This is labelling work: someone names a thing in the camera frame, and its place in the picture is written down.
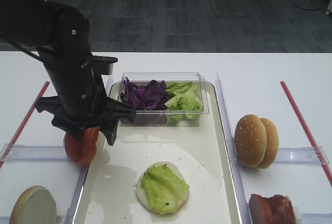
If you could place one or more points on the white pusher block right lower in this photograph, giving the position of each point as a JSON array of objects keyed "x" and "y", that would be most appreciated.
[{"x": 297, "y": 214}]

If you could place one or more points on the clear left upper track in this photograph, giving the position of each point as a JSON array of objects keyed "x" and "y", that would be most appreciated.
[{"x": 13, "y": 153}]

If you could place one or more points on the purple cabbage leaves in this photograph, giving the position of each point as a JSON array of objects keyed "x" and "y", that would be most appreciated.
[{"x": 149, "y": 97}]

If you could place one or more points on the red left rail strip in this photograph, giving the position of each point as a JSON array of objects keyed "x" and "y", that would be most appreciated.
[{"x": 24, "y": 123}]

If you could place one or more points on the sesame bun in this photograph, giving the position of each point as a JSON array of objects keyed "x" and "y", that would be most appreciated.
[
  {"x": 272, "y": 144},
  {"x": 250, "y": 139}
]

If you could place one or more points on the lettuce leaf on bun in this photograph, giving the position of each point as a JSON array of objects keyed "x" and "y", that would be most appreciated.
[{"x": 163, "y": 187}]

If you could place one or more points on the green lettuce in container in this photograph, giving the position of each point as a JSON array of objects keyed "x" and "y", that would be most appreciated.
[{"x": 184, "y": 97}]

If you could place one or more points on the red rail strip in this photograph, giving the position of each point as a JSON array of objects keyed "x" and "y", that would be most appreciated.
[
  {"x": 306, "y": 128},
  {"x": 24, "y": 123}
]

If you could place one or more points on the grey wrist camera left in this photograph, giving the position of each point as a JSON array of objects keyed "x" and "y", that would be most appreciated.
[{"x": 103, "y": 65}]

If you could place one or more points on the clear right upper track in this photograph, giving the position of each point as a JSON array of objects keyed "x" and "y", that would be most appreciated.
[{"x": 301, "y": 155}]

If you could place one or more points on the white metal tray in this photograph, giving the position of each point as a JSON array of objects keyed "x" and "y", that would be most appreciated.
[{"x": 200, "y": 155}]

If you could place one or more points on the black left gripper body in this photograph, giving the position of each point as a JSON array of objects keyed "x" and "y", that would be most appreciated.
[{"x": 80, "y": 91}]

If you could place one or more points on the red right rail strip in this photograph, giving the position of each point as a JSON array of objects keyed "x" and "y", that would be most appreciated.
[{"x": 306, "y": 128}]

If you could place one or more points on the clear plastic salad container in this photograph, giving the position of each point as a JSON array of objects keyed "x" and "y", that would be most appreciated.
[{"x": 145, "y": 78}]

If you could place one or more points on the bottom bun on tray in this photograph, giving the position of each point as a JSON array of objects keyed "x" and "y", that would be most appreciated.
[{"x": 162, "y": 193}]

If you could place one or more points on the sliced meat patties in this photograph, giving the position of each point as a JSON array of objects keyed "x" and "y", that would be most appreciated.
[{"x": 276, "y": 209}]

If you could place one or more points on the sesame bun rear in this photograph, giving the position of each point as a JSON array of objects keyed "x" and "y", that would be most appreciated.
[{"x": 272, "y": 144}]

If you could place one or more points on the sesame bun front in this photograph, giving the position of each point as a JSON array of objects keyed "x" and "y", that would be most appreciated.
[{"x": 250, "y": 139}]

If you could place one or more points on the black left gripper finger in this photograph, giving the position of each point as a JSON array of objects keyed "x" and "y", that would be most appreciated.
[
  {"x": 109, "y": 130},
  {"x": 75, "y": 127}
]

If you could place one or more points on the clear left divider wall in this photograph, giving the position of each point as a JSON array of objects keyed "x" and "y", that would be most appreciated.
[{"x": 81, "y": 200}]

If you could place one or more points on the cut bun half left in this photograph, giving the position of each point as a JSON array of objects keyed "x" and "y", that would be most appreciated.
[{"x": 35, "y": 205}]

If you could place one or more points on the grey floor stand base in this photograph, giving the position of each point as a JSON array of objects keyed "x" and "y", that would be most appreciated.
[{"x": 308, "y": 5}]

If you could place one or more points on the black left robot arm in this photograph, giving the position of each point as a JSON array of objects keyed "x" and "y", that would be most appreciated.
[{"x": 60, "y": 34}]

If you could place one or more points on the clear track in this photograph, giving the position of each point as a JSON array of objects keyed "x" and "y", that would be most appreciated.
[
  {"x": 13, "y": 153},
  {"x": 301, "y": 155}
]

